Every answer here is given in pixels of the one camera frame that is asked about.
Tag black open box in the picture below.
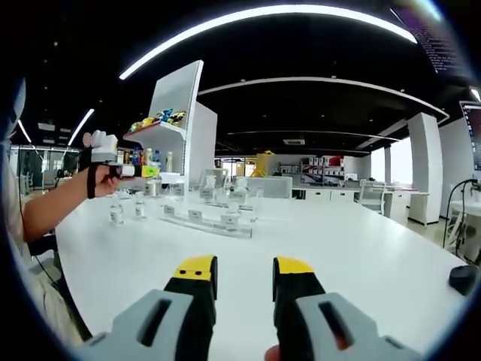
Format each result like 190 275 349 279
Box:
29 233 59 259

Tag clear acrylic reagent rack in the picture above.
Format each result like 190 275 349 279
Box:
157 176 260 238

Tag black computer mouse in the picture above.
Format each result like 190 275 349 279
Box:
449 265 480 296

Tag person in beige shirt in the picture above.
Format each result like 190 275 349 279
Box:
7 195 86 347

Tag yellow frame structure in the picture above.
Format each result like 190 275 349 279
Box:
251 150 277 178

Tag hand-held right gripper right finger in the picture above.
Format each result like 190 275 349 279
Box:
272 256 420 361

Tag bright computer monitor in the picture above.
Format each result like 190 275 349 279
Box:
458 99 481 170

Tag grey desk partition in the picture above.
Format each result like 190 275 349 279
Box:
246 176 293 199

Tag storage shelves with boxes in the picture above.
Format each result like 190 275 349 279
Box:
280 154 346 180

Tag white display shelf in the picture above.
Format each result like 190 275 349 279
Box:
123 59 219 196

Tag person's left hand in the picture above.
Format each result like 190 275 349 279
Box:
86 164 129 199

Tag straight ceiling light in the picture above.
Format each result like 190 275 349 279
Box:
17 120 33 144
67 108 95 147

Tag curved ceiling light strip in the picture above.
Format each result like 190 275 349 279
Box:
119 4 418 80

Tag black hanging cable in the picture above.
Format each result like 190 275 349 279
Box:
442 179 474 249

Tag white office chair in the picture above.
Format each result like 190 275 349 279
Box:
356 180 388 215

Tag white worn chest device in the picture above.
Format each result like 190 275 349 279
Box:
5 77 27 132

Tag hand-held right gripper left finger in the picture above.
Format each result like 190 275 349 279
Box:
80 254 219 361

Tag white office desk row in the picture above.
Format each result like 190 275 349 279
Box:
292 184 429 226

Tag dark text monitor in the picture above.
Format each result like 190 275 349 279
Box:
390 7 467 74

